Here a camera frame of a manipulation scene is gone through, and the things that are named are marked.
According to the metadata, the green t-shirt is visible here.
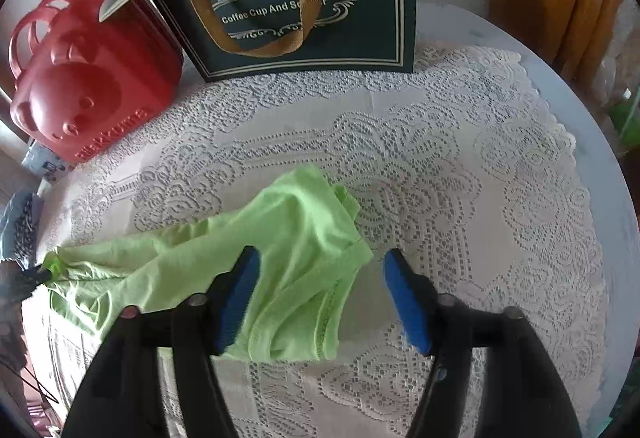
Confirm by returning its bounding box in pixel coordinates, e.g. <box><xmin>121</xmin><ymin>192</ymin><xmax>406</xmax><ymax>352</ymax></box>
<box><xmin>43</xmin><ymin>166</ymin><xmax>372</xmax><ymax>362</ymax></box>

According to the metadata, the pile of folded clothes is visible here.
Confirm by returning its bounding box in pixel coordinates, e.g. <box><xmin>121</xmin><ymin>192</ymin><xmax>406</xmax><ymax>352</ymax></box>
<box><xmin>1</xmin><ymin>191</ymin><xmax>43</xmax><ymax>269</ymax></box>

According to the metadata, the tea set box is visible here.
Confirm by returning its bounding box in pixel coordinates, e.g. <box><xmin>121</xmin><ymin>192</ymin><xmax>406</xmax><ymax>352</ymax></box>
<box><xmin>21</xmin><ymin>140</ymin><xmax>76</xmax><ymax>184</ymax></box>

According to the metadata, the white lace tablecloth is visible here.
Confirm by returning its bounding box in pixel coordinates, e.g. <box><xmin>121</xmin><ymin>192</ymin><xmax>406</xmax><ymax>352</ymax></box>
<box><xmin>38</xmin><ymin>46</ymin><xmax>608</xmax><ymax>437</ymax></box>

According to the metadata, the red bear suitcase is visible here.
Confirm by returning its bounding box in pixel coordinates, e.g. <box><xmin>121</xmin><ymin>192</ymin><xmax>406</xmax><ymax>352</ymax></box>
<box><xmin>9</xmin><ymin>0</ymin><xmax>183</xmax><ymax>164</ymax></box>

